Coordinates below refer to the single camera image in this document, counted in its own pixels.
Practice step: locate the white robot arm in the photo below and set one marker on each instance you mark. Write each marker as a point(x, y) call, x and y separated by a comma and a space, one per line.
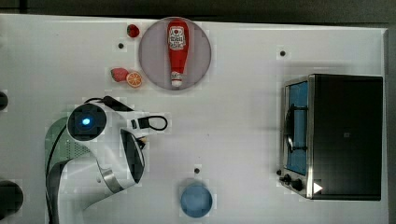
point(115, 161)

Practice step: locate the orange slice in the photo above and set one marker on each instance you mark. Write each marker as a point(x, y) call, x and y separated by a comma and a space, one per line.
point(134, 80)

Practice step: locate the grey round plate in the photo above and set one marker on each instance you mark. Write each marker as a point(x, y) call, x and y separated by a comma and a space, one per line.
point(155, 63)

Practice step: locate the red ketchup bottle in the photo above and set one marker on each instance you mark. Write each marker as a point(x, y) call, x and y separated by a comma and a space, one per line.
point(178, 42)

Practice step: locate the large red strawberry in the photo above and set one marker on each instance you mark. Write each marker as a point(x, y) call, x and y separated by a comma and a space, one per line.
point(119, 74)

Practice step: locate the blue cup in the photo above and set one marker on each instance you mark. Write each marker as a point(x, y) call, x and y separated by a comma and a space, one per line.
point(196, 200)

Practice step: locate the small red strawberry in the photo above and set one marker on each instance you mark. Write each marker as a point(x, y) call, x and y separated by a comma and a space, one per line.
point(132, 31)

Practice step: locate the silver black toaster oven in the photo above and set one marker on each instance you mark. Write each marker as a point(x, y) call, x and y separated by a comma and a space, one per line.
point(332, 137)

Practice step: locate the green perforated colander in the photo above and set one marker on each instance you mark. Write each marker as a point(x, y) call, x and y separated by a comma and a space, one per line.
point(59, 146)

